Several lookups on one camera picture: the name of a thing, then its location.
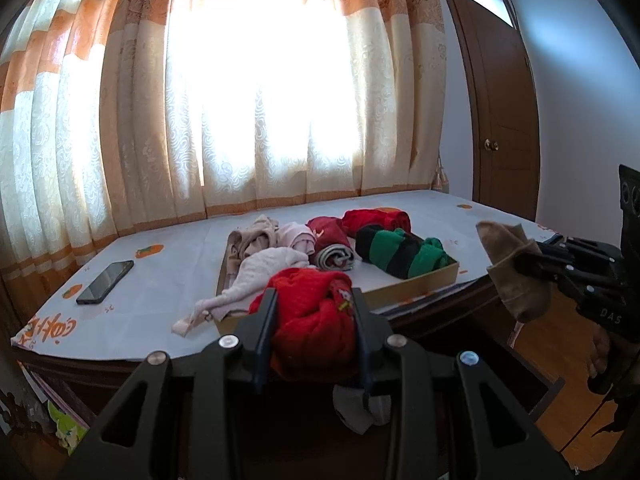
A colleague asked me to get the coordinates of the green printed cloth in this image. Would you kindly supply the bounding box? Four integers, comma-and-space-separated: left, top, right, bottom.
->
47, 400, 81, 448

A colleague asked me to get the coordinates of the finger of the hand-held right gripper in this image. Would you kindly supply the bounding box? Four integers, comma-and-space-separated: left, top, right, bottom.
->
515, 252, 628, 311
537, 236, 626, 273

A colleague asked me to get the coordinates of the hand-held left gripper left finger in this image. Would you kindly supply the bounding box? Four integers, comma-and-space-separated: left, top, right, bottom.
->
60, 287, 281, 480

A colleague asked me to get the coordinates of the cream and orange curtain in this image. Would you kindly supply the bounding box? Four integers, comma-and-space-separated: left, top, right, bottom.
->
0, 0, 448, 281

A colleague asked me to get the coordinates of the person's right hand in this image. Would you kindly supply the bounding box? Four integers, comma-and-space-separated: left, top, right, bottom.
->
587, 329, 614, 381

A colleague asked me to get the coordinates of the person's right forearm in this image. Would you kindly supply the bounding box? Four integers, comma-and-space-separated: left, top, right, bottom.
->
592, 340, 640, 438

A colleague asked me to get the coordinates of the white dotted underwear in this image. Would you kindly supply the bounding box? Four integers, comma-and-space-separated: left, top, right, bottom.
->
172, 247, 311, 338

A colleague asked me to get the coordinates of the brown underwear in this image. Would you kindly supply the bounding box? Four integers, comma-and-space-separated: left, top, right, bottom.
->
475, 220, 553, 323

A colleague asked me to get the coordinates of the wooden dresser drawer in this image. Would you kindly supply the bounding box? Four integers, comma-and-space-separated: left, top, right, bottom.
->
270, 320, 568, 480

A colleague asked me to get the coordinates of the red underwear with cartoon print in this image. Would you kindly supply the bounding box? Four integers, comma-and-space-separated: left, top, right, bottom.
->
248, 267, 362, 383

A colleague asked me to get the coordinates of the shallow cardboard tray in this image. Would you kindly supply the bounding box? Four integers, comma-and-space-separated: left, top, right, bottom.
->
214, 220, 461, 333

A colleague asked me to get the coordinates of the black smartphone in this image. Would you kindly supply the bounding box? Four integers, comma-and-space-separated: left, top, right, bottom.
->
76, 260, 136, 306

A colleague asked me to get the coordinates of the purple trimmed cloth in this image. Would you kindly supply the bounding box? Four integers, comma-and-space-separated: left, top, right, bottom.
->
20, 360, 98, 426

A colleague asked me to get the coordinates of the dark red underwear grey waistband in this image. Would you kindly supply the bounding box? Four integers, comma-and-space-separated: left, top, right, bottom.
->
306, 216, 362, 272

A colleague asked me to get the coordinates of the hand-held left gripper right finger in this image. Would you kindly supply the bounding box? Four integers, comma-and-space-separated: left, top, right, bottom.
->
350, 286, 576, 480

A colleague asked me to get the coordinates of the white orange-printed table cover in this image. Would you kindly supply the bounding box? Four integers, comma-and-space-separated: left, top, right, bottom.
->
11, 189, 563, 361

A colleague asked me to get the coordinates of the light pink underwear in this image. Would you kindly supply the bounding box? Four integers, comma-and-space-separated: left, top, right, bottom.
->
272, 222, 318, 256

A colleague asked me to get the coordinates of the green and black striped underwear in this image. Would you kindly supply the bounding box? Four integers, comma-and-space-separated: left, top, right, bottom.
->
354, 226, 451, 281

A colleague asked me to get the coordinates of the beige underwear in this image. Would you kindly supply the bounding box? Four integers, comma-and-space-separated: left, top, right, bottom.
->
227, 215, 281, 281

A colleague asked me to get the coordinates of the brown wooden door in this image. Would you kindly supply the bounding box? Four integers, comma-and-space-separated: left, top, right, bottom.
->
442, 0, 541, 222

